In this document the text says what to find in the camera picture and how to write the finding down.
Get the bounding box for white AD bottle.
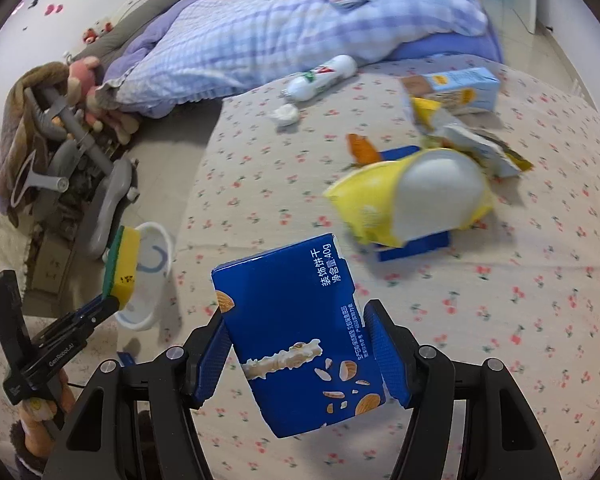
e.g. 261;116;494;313
283;55;358;103

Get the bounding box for yellow paper cup container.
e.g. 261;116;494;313
324;148;493;248

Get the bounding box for yellow foil snack wrapper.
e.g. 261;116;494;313
410;98;533;179

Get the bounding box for white plastic trash bin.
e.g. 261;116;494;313
114;222;174;332

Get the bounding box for grey bed headboard cushion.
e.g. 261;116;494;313
65;0;180;65

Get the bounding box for grey ergonomic chair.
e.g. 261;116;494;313
9;87;140;260

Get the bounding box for torn blue biscuit box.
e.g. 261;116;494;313
374;145;452;264

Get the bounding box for brown blanket on chair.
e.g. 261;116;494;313
0;62;69;214

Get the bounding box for pink plush toy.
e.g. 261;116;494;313
67;56;140;145

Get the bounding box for person's left hand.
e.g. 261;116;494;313
19;368;76;460

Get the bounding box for checkered blue quilt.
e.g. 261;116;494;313
99;0;489;118

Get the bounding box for cherry print tablecloth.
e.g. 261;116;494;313
160;55;600;479

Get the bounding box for yellow green sponge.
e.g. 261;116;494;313
102;226;140;310

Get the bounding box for small red white plush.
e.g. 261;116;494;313
82;18;114;44

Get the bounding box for light blue carton box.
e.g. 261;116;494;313
400;67;501;115

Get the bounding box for small white tissue ball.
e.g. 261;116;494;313
268;103;300;128

